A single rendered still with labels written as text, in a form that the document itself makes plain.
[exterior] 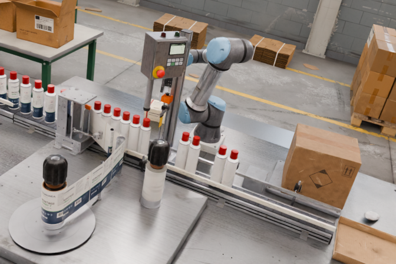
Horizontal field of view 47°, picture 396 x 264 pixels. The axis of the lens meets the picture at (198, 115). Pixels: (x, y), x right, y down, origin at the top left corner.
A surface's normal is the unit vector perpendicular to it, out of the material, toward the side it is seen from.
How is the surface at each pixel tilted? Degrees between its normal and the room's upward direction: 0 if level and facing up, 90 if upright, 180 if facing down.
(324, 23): 90
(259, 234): 0
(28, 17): 91
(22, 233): 0
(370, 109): 93
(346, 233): 0
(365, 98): 88
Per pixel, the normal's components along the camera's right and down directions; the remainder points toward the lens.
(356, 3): -0.31, 0.40
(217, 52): -0.79, -0.02
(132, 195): 0.18, -0.87
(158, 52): 0.55, 0.47
